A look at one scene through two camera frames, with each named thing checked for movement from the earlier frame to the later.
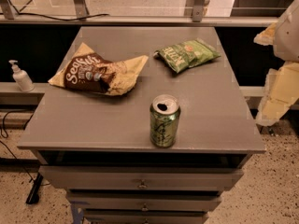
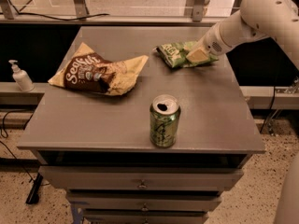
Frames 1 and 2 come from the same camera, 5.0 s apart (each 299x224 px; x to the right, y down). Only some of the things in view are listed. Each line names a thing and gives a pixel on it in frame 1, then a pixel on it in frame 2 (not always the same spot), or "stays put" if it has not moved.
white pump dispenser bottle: (21, 77) stays put
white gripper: (288, 36) → (210, 43)
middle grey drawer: (145, 202) stays put
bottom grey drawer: (146, 217) stays put
